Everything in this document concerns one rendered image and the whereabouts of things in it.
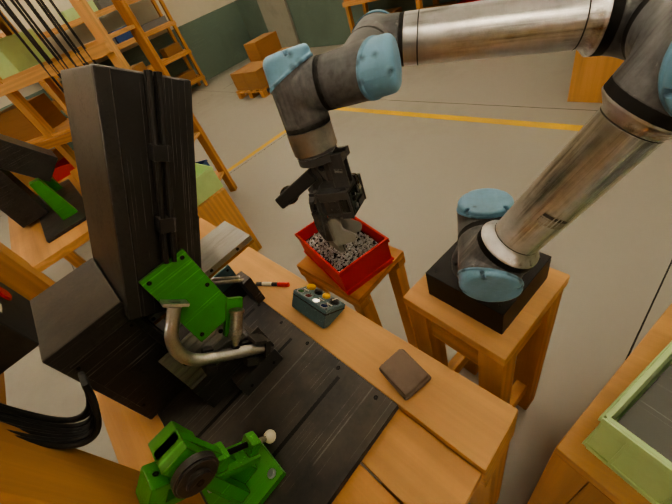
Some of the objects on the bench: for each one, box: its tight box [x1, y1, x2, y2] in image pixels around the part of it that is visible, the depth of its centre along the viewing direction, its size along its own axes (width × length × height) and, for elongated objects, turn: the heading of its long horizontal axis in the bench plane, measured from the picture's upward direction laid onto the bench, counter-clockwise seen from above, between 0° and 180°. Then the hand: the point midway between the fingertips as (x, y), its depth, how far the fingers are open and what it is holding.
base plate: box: [158, 294, 399, 504], centre depth 102 cm, size 42×110×2 cm, turn 63°
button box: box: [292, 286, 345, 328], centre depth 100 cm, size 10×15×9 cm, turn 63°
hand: (339, 246), depth 68 cm, fingers closed
